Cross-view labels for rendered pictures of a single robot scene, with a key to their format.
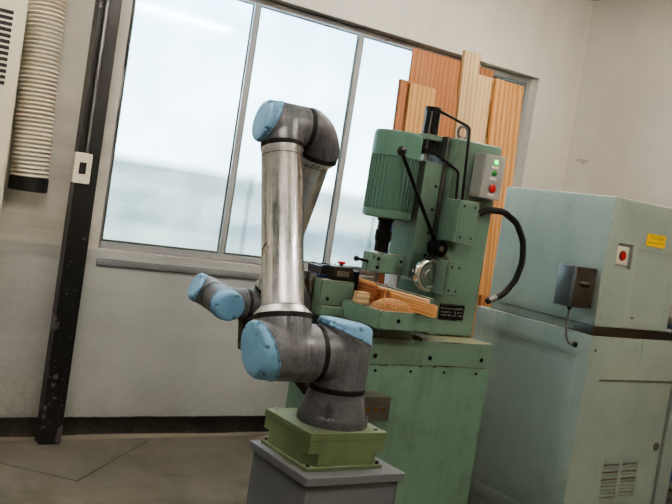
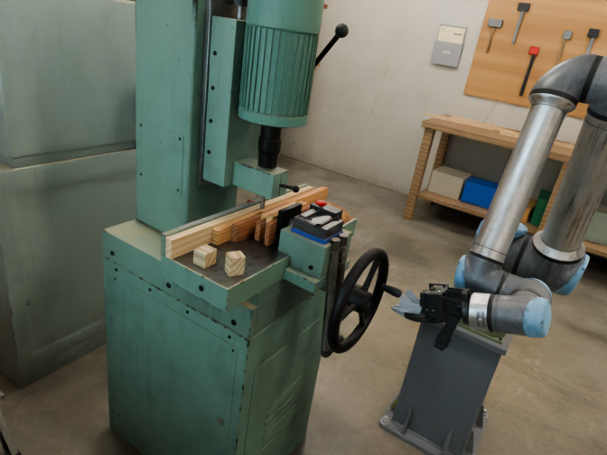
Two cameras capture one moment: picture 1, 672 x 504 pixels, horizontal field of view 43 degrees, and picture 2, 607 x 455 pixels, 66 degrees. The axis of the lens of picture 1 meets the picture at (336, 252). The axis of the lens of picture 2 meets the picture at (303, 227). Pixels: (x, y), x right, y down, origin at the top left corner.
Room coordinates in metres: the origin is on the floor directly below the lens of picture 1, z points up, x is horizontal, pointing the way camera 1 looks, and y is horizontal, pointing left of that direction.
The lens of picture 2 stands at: (3.52, 0.96, 1.44)
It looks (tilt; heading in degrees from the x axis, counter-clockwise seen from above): 24 degrees down; 243
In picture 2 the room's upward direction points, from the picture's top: 9 degrees clockwise
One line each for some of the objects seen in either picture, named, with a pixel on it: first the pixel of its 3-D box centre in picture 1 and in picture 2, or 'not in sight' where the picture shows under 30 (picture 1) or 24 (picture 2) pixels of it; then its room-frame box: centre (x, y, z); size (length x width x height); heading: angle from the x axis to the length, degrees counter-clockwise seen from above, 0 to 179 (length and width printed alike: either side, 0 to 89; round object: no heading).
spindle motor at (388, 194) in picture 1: (392, 175); (279, 57); (3.09, -0.16, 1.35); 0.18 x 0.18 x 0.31
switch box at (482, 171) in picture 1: (487, 176); not in sight; (3.15, -0.50, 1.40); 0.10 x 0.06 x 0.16; 123
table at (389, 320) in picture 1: (344, 304); (285, 249); (3.05, -0.06, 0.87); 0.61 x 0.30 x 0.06; 33
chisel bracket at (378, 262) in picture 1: (383, 265); (259, 180); (3.10, -0.18, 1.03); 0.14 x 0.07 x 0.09; 123
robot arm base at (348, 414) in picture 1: (334, 402); not in sight; (2.26, -0.06, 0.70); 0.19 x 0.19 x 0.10
